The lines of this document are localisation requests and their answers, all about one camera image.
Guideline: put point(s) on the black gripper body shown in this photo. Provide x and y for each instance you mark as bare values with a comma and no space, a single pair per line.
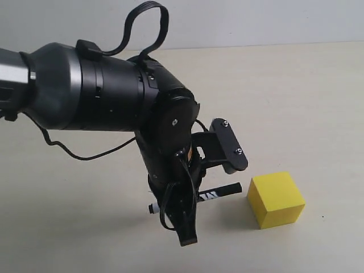
176,174

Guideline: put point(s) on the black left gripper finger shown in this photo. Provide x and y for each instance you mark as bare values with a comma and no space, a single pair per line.
183,219

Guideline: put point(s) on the black and white marker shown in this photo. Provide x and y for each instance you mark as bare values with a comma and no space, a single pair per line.
222,191

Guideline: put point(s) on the yellow cube block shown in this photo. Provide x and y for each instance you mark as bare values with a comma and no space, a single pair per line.
275,199

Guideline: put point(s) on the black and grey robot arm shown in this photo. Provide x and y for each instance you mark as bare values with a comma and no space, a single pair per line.
78,88

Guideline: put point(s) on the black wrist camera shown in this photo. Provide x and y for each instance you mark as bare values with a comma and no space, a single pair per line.
233,158

